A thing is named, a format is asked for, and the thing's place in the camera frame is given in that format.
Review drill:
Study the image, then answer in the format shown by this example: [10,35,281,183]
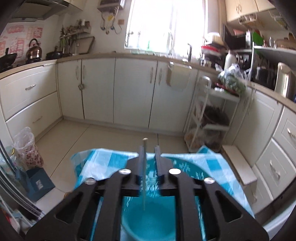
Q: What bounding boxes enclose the clear floral plastic bag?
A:
[14,126,44,170]

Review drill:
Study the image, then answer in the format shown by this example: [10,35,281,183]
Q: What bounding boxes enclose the copper kettle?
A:
[26,38,42,64]

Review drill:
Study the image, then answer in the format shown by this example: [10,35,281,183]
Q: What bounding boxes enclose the blue cardboard box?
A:
[26,168,55,202]

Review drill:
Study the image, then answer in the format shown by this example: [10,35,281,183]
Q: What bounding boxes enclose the white storage rack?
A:
[184,76,240,153]

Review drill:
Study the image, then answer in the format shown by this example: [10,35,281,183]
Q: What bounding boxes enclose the teal perforated plastic basket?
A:
[120,157,217,241]

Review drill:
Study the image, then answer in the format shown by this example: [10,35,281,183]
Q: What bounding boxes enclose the black wok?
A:
[0,48,17,70]

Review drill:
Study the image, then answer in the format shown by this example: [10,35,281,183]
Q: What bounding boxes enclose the bag of green vegetables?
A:
[218,63,248,95]

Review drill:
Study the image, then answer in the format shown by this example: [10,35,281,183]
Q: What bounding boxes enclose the white wooden stool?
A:
[222,145,257,186]

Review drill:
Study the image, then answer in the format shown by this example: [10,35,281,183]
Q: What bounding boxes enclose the black pan on rack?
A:
[201,105,230,126]

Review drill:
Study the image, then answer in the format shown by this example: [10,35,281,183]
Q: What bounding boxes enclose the kitchen faucet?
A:
[188,44,192,62]

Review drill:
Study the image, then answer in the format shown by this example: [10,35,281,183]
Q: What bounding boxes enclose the white plastic jug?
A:
[224,50,237,70]

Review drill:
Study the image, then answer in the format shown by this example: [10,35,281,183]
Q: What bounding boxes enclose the bamboo chopstick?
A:
[142,137,148,211]

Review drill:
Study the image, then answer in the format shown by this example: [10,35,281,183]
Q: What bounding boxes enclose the blue white checkered tablecloth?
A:
[71,146,254,215]

